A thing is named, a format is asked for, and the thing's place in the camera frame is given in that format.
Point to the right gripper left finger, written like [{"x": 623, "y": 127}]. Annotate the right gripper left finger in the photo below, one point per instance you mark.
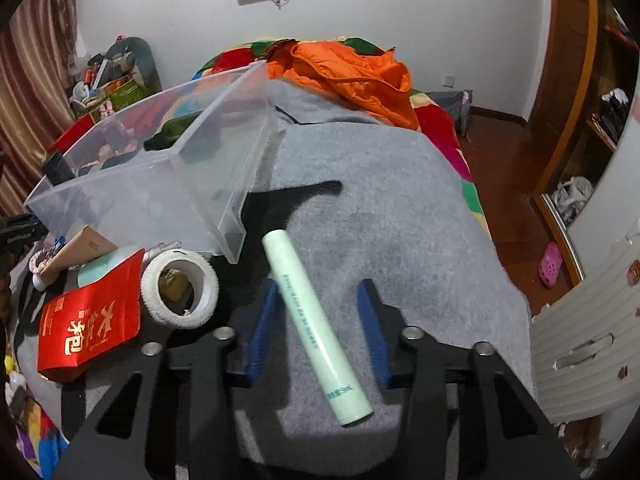
[{"x": 131, "y": 431}]

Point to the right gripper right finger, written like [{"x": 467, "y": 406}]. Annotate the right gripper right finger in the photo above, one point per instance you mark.
[{"x": 503, "y": 432}]

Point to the white tape roll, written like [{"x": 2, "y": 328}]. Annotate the white tape roll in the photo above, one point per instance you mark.
[{"x": 195, "y": 307}]

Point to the beige cosmetic tube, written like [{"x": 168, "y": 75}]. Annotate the beige cosmetic tube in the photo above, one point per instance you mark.
[{"x": 47, "y": 264}]

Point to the red tea package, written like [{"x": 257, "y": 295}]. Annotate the red tea package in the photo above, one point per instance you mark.
[{"x": 90, "y": 321}]

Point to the pale green long tube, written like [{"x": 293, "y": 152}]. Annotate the pale green long tube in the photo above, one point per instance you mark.
[{"x": 337, "y": 380}]

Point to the clear plastic storage box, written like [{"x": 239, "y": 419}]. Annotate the clear plastic storage box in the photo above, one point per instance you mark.
[{"x": 192, "y": 193}]

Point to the dark green spray bottle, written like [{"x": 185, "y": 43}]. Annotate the dark green spray bottle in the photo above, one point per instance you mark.
[{"x": 170, "y": 132}]

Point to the mint green bottle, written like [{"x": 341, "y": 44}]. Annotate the mint green bottle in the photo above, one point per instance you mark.
[{"x": 93, "y": 271}]

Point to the walnut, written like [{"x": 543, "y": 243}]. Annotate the walnut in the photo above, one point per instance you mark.
[{"x": 173, "y": 284}]

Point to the red flat box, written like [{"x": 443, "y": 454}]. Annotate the red flat box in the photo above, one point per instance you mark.
[{"x": 71, "y": 135}]

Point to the green cardboard box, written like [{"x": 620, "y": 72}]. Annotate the green cardboard box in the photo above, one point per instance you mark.
[{"x": 116, "y": 95}]

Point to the pink croc shoe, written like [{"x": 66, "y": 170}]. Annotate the pink croc shoe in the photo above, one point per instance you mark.
[{"x": 550, "y": 265}]

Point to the striped curtain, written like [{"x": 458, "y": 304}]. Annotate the striped curtain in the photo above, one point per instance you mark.
[{"x": 36, "y": 45}]

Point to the green neck pillow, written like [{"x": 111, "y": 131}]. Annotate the green neck pillow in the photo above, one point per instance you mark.
[{"x": 134, "y": 57}]

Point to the colourful patchwork quilt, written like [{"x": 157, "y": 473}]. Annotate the colourful patchwork quilt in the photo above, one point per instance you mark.
[{"x": 434, "y": 122}]

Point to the orange down jacket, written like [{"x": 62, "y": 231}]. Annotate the orange down jacket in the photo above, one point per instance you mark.
[{"x": 377, "y": 84}]

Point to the wooden door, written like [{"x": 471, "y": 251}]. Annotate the wooden door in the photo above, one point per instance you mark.
[{"x": 565, "y": 80}]

